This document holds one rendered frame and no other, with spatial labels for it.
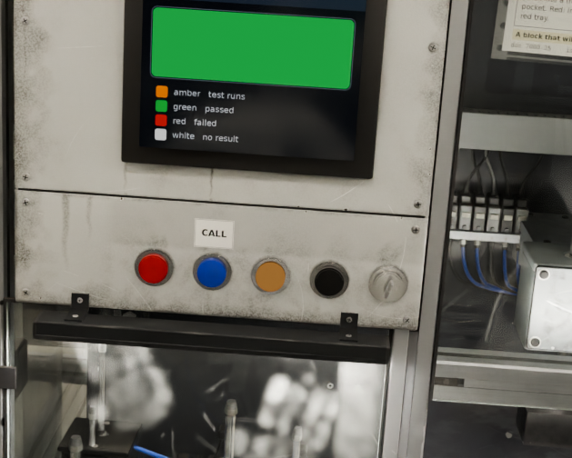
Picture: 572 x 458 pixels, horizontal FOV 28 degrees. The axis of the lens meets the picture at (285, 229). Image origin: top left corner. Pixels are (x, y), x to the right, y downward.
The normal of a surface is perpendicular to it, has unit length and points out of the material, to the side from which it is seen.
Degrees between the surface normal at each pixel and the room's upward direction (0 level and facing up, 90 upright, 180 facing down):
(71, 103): 90
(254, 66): 90
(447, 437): 90
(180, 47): 90
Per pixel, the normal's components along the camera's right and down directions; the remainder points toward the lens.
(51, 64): -0.04, 0.27
